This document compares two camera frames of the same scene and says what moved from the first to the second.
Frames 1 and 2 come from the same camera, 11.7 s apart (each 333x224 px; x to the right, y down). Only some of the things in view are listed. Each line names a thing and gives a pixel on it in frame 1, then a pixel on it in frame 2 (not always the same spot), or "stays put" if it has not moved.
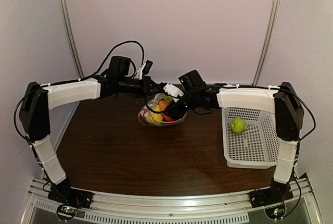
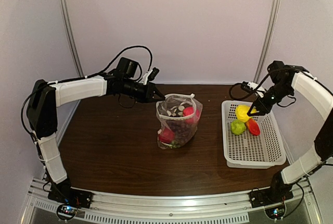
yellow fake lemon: [154, 117] → [242, 111]
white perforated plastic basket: [250, 138] stays put
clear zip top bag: [154, 113] → [179, 114]
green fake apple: [238, 125] stays put
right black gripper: [178, 107] → [261, 102]
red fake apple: [163, 105] → [253, 126]
